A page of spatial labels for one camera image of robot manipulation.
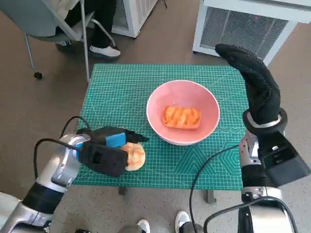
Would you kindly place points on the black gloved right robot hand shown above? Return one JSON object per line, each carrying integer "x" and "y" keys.
{"x": 262, "y": 97}

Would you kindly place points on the pink bowl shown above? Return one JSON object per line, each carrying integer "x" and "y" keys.
{"x": 184, "y": 92}

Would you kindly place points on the seated person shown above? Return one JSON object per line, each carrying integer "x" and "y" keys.
{"x": 102, "y": 21}

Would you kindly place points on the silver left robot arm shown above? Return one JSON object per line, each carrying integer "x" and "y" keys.
{"x": 60, "y": 167}

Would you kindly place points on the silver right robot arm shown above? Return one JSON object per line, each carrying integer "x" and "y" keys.
{"x": 264, "y": 213}

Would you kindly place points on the green cutting mat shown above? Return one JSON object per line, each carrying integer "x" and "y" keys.
{"x": 116, "y": 97}

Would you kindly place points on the large white grille appliance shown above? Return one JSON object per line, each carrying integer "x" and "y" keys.
{"x": 243, "y": 26}

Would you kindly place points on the standing person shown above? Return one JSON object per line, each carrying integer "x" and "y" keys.
{"x": 181, "y": 218}

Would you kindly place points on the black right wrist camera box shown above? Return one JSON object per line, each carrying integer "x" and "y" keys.
{"x": 281, "y": 160}

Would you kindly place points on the round toy bread bun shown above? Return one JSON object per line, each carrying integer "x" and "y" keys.
{"x": 137, "y": 155}

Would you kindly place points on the grey chair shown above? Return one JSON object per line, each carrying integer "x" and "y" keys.
{"x": 29, "y": 19}

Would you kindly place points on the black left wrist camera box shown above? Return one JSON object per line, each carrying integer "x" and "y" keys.
{"x": 104, "y": 157}

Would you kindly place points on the metal table leg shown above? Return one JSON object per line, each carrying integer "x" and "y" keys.
{"x": 211, "y": 196}
{"x": 123, "y": 190}

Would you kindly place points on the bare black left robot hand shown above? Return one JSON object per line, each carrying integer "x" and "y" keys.
{"x": 114, "y": 138}

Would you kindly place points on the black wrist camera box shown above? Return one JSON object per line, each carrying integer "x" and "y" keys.
{"x": 281, "y": 160}
{"x": 104, "y": 157}

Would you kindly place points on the rectangular orange toy bread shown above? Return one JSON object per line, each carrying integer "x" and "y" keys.
{"x": 182, "y": 116}

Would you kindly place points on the small white grille appliance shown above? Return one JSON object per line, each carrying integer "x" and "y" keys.
{"x": 138, "y": 14}

